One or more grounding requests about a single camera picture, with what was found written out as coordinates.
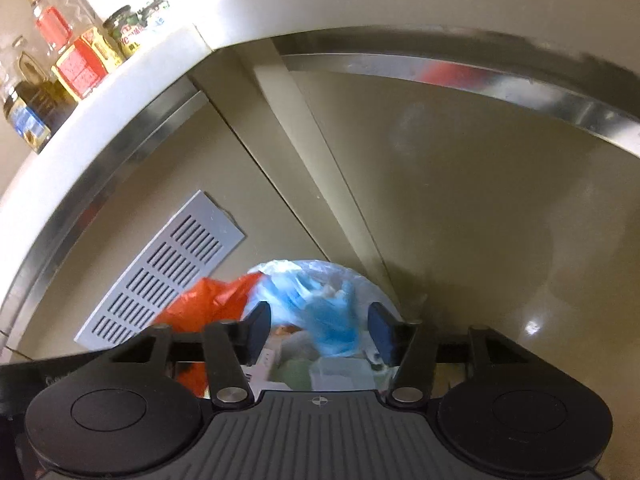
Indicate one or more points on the grey cabinet vent grille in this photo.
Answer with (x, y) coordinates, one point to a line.
(160, 270)

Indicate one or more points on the red plastic bag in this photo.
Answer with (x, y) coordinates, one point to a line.
(210, 300)

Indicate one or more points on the glass jar yellow label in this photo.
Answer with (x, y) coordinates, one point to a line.
(152, 15)
(125, 30)

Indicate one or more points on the blue glove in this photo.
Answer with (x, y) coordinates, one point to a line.
(325, 315)

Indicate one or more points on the oil jug red yellow label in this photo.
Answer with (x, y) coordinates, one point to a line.
(82, 65)

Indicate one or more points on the oil bottle with blue label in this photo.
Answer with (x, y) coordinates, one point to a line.
(35, 110)

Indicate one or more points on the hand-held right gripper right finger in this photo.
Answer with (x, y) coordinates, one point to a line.
(382, 332)

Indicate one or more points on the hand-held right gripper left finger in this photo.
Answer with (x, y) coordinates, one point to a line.
(259, 332)

